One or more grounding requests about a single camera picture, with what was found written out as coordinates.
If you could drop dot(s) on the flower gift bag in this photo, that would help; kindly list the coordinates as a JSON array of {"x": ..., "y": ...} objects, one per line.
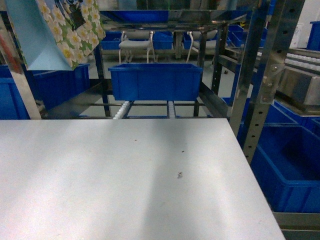
[{"x": 55, "y": 35}]

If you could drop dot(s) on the blue crate on low rack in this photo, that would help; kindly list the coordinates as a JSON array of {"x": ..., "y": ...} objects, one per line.
[{"x": 155, "y": 81}]

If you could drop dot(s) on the grey chair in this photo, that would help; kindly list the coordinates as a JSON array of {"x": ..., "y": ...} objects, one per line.
[{"x": 134, "y": 41}]

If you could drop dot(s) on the large blue bin on floor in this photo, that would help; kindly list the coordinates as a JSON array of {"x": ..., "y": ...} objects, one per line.
[{"x": 286, "y": 165}]

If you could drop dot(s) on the steel perforated upright post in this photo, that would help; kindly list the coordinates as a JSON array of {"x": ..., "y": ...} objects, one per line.
[{"x": 281, "y": 29}]

